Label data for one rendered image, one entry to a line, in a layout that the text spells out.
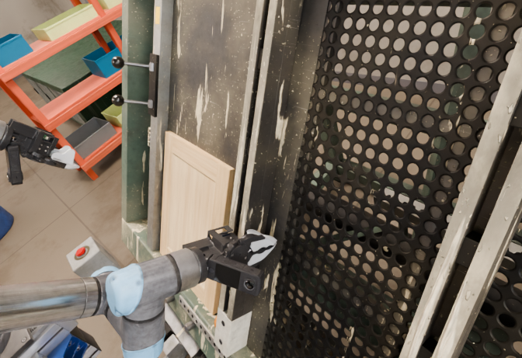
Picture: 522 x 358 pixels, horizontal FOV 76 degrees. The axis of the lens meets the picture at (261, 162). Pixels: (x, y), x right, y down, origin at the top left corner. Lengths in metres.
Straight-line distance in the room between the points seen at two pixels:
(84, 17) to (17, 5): 5.99
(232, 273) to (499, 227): 0.44
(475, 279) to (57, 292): 0.66
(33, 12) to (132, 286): 9.27
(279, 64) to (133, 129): 0.86
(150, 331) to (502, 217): 0.56
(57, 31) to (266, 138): 3.09
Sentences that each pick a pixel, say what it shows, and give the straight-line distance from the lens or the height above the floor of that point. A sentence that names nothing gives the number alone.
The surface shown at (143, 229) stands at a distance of 1.53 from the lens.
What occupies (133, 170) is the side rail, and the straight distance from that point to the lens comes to 1.48.
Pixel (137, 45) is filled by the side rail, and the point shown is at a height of 1.50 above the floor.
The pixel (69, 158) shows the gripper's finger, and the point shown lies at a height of 1.40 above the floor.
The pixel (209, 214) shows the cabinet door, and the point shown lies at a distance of 1.01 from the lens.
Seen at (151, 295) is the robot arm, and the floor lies 1.38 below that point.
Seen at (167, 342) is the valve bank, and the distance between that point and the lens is 1.34.
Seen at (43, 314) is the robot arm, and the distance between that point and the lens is 0.73.
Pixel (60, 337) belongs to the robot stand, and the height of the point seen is 0.92.
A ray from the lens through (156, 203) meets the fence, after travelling 1.29.
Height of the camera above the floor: 1.84
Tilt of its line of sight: 40 degrees down
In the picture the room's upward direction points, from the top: 23 degrees counter-clockwise
